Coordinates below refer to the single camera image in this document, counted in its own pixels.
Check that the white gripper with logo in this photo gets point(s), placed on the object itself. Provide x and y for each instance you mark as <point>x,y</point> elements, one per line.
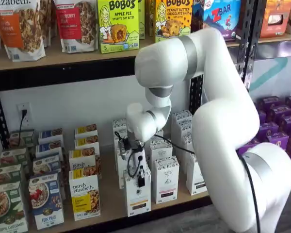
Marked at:
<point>135,165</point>

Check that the white tea box yellow strip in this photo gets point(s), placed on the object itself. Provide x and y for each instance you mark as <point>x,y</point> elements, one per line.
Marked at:
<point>138,201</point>
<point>120,170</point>
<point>118,123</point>
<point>116,138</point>

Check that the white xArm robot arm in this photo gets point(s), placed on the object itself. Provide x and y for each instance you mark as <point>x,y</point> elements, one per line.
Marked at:
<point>220,121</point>

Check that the white tea box pink strip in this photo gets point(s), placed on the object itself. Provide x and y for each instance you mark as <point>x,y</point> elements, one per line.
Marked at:
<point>160,151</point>
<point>166,179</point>

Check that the wooden shelf board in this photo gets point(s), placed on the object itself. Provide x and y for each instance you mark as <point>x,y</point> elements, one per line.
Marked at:
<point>63,59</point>
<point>111,194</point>
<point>276,40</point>

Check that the white tea box dark strip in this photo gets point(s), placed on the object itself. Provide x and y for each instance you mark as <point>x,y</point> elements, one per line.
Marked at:
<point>182,116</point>
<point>184,128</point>
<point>195,179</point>
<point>187,142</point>

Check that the purely elizabeth yellow oatmeal box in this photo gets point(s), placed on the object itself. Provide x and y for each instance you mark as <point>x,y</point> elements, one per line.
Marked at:
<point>86,129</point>
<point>81,160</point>
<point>87,143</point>
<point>83,194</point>

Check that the blue flax oatmeal box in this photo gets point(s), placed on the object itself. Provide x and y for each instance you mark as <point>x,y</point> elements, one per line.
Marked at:
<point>49,136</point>
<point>46,204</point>
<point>47,165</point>
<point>48,149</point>

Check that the green apple cinnamon oatmeal box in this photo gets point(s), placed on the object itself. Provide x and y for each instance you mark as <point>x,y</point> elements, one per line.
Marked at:
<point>7,211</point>
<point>27,139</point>
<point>13,156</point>
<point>6,174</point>

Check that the black metal shelf rack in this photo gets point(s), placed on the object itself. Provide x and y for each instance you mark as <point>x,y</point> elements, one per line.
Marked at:
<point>257,24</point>
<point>63,77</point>

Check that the green Bobo's apple pie box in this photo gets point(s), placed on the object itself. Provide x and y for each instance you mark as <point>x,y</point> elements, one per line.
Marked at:
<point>116,29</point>
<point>141,19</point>

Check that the yellow Bobo's peanut butter box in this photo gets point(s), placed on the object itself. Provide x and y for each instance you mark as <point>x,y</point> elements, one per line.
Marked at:
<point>172,17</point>

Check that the blue Zbar box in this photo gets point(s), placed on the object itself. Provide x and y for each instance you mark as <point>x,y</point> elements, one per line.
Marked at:
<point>223,14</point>

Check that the orange snack box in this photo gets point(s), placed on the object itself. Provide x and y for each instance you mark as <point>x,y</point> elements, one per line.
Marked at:
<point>274,26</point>

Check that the red purely elizabeth granola bag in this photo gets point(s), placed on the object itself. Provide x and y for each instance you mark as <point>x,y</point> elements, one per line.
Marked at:
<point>75,29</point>

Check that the orange purely elizabeth granola bag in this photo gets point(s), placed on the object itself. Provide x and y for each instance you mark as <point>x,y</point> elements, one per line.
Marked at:
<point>48,21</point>
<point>19,36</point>

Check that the white wall outlet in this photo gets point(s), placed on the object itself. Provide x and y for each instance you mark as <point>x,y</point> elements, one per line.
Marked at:
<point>26,120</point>

